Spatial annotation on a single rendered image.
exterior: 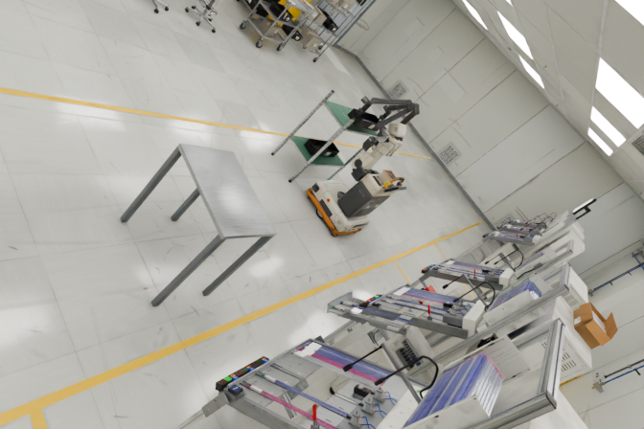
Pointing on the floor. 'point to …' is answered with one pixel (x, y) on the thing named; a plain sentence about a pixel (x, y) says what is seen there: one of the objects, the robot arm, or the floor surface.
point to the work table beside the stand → (217, 204)
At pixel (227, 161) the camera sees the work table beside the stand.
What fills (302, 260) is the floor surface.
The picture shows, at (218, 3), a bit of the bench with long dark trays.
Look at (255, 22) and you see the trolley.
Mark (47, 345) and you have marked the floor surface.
